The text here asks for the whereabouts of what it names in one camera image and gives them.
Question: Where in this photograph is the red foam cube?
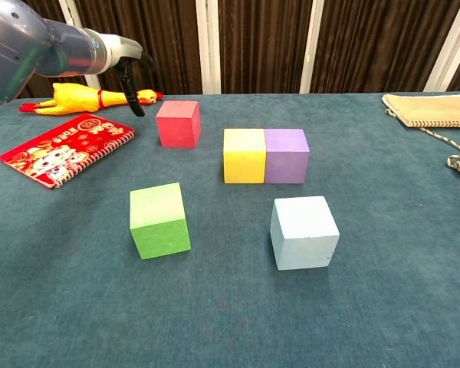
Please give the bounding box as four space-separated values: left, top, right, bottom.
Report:
155 100 202 150

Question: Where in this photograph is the purple foam cube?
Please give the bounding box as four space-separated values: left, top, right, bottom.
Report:
264 128 311 185

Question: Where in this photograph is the red spiral notebook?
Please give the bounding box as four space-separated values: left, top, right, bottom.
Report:
0 113 136 190

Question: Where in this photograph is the dark brown curtain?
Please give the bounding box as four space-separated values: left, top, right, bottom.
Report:
21 0 460 99

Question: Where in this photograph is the white partition frame post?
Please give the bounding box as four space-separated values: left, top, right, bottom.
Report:
299 0 325 94
195 0 222 95
423 0 460 92
59 0 101 90

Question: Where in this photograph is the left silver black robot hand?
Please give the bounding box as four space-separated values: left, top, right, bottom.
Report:
107 33 156 118

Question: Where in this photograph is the yellow rubber chicken toy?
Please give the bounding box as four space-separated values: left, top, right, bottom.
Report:
18 82 164 116

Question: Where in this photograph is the light blue foam cube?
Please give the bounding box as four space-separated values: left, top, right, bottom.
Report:
269 195 340 271

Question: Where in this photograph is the brown kraft spiral notebook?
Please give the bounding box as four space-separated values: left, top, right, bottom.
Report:
381 93 460 129

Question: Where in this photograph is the green foam cube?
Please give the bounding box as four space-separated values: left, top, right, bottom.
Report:
129 182 192 261

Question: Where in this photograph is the yellow foam cube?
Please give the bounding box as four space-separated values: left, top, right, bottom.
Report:
222 128 268 185

